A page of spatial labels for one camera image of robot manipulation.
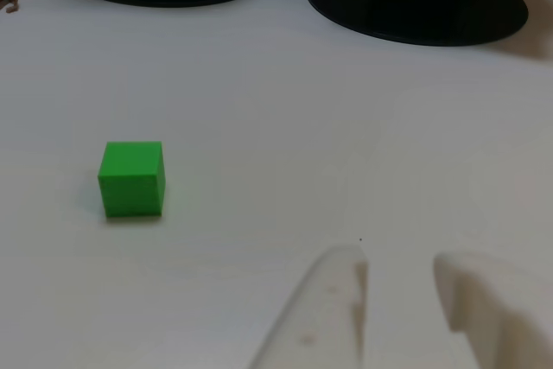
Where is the green cube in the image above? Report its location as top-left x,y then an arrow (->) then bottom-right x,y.
97,140 -> 167,219

